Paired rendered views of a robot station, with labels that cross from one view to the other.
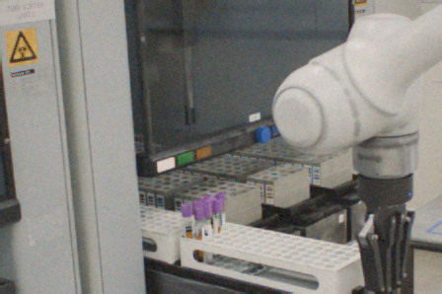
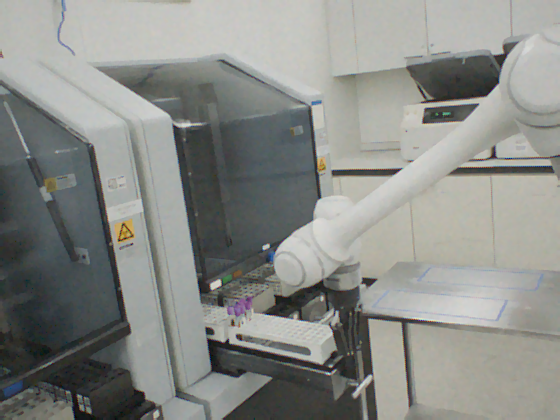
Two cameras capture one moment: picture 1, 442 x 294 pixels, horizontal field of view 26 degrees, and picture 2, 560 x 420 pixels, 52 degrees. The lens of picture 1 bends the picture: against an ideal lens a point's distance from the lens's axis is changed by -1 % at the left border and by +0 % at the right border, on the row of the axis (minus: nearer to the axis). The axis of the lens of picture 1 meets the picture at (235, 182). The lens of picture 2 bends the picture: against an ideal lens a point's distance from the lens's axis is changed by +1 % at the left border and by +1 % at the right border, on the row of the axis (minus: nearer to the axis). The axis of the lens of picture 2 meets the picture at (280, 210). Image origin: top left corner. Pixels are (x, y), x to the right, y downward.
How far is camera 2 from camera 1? 14 cm
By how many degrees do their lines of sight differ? 4
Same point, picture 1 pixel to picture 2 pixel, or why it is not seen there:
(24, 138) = (129, 284)
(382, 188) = (342, 296)
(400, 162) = (350, 280)
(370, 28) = (326, 206)
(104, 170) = (179, 293)
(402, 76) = (345, 241)
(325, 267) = (313, 342)
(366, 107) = (327, 260)
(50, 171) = (147, 300)
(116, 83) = (183, 241)
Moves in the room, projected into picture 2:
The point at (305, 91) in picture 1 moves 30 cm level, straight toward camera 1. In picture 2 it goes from (291, 254) to (292, 317)
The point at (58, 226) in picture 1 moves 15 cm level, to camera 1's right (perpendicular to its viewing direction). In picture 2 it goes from (154, 331) to (216, 322)
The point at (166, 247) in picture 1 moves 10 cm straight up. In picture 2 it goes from (219, 332) to (214, 297)
